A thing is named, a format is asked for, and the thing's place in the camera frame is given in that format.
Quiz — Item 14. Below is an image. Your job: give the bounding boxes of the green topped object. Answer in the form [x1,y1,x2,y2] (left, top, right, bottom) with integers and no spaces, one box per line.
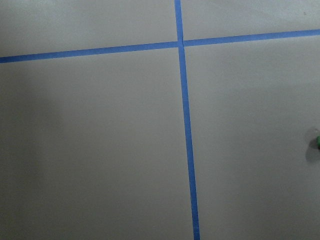
[315,136,320,149]

